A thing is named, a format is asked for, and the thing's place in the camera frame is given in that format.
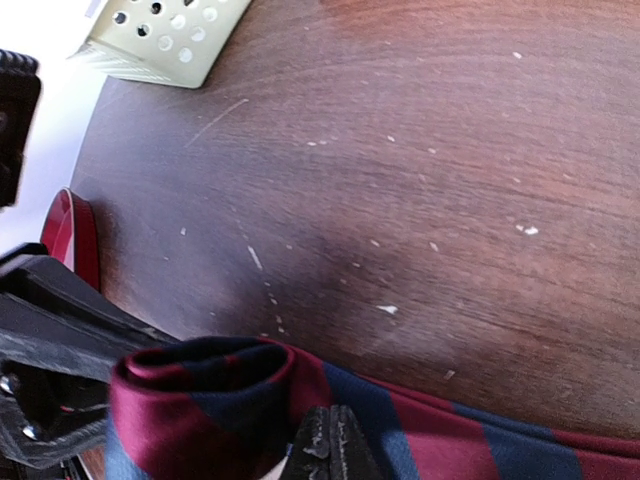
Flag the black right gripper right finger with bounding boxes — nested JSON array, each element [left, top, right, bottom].
[[332, 405, 383, 480]]

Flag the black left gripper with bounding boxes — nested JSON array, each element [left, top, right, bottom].
[[1, 243, 175, 469]]

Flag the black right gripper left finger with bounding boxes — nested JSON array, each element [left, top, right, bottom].
[[280, 407, 332, 480]]

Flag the red navy striped tie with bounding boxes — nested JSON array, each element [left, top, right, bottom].
[[105, 337, 639, 479]]

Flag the round red tray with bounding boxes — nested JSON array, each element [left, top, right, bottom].
[[40, 188, 101, 291]]

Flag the pale green plastic basket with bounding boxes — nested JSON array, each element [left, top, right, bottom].
[[70, 0, 251, 89]]

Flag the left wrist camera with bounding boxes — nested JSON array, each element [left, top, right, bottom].
[[0, 50, 41, 208]]

